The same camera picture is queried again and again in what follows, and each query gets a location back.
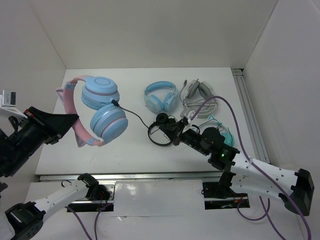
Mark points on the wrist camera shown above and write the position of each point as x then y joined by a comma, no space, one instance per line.
8,105
186,117

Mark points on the pink blue cat-ear headphones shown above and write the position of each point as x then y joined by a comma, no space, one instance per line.
100,94

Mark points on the black on-ear headphones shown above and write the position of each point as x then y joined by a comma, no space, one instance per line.
155,135

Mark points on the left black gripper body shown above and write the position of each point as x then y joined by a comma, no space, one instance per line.
34,121

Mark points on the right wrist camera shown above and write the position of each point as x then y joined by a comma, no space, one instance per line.
186,117

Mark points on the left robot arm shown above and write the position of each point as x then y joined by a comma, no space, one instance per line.
22,221

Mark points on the aluminium rail right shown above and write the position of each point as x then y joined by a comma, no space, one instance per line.
255,133

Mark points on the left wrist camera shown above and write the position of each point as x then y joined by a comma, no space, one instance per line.
8,105

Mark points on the grey white gaming headset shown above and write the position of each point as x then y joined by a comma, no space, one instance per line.
194,93

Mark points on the light blue headphones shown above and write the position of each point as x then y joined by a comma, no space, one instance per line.
161,96

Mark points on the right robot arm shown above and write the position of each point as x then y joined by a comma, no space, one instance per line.
247,175

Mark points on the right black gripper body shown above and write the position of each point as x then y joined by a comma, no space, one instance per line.
189,136

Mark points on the aluminium rail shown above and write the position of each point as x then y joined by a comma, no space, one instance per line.
255,133
138,176

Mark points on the teal white cat-ear headphones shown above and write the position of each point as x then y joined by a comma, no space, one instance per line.
211,121

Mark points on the aluminium rail front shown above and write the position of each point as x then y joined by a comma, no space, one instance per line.
138,176

